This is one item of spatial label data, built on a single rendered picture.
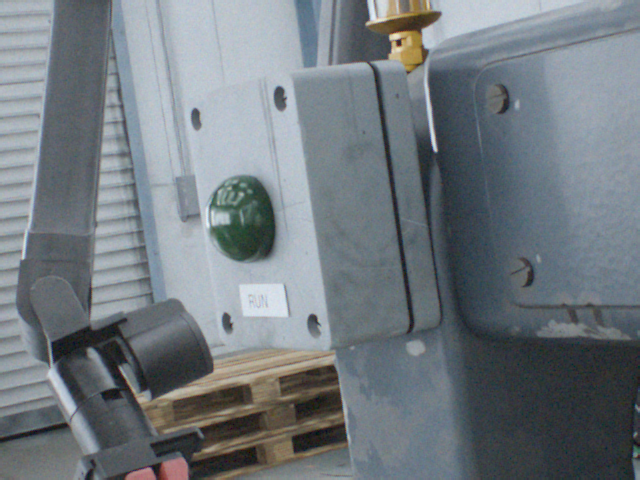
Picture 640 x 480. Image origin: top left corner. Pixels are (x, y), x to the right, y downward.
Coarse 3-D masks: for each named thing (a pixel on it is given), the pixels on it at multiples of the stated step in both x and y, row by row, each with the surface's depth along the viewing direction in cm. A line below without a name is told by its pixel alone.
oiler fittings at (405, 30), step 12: (420, 12) 49; (432, 12) 50; (372, 24) 50; (384, 24) 50; (396, 24) 50; (408, 24) 50; (420, 24) 50; (432, 24) 51; (396, 36) 50; (408, 36) 50; (420, 36) 50; (396, 48) 51; (408, 48) 50; (420, 48) 50; (408, 60) 50; (420, 60) 50
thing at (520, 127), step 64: (448, 64) 44; (512, 64) 41; (576, 64) 39; (448, 128) 45; (512, 128) 42; (576, 128) 39; (448, 192) 45; (512, 192) 42; (576, 192) 40; (448, 256) 45; (512, 256) 42; (576, 256) 40; (448, 320) 45; (512, 320) 43; (576, 320) 41; (384, 384) 49; (448, 384) 46; (512, 384) 47; (576, 384) 48; (384, 448) 49; (448, 448) 46; (512, 448) 46; (576, 448) 48
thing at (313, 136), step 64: (384, 64) 44; (192, 128) 48; (256, 128) 45; (320, 128) 43; (320, 192) 43; (384, 192) 44; (320, 256) 43; (384, 256) 44; (256, 320) 46; (320, 320) 43; (384, 320) 44
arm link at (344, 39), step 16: (336, 0) 81; (352, 0) 80; (320, 16) 83; (336, 16) 80; (352, 16) 79; (368, 16) 80; (320, 32) 82; (336, 32) 80; (352, 32) 79; (368, 32) 79; (320, 48) 81; (336, 48) 79; (352, 48) 79; (368, 48) 79; (384, 48) 79; (320, 64) 81; (336, 64) 79
